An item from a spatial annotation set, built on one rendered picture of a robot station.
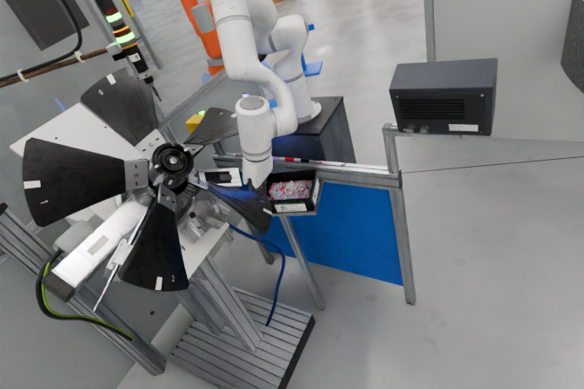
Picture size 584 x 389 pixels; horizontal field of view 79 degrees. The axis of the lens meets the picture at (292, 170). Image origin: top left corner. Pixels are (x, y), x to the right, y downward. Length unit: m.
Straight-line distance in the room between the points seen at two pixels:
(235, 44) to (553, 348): 1.71
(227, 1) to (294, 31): 0.53
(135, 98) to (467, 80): 0.95
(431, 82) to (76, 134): 1.14
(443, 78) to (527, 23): 1.54
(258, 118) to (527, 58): 2.03
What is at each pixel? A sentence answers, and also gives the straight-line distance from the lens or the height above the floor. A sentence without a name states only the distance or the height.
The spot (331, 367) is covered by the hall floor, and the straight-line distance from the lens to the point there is 1.88.
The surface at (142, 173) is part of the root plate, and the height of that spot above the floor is 1.22.
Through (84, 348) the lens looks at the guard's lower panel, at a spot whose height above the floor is 0.38.
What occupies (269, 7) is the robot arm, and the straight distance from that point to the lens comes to 1.27.
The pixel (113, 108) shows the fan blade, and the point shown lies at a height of 1.37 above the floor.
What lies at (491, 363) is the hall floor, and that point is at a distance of 1.88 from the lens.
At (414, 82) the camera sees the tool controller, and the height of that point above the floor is 1.23.
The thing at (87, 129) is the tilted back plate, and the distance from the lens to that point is 1.42.
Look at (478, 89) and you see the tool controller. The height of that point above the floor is 1.22.
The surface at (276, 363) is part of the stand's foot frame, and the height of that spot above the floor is 0.08.
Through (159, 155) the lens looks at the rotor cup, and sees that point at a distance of 1.09.
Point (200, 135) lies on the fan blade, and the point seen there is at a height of 1.19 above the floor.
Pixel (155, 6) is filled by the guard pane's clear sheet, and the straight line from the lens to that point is 2.09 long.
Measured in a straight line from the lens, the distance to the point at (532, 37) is 2.58.
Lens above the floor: 1.71
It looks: 36 degrees down
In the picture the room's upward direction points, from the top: 20 degrees counter-clockwise
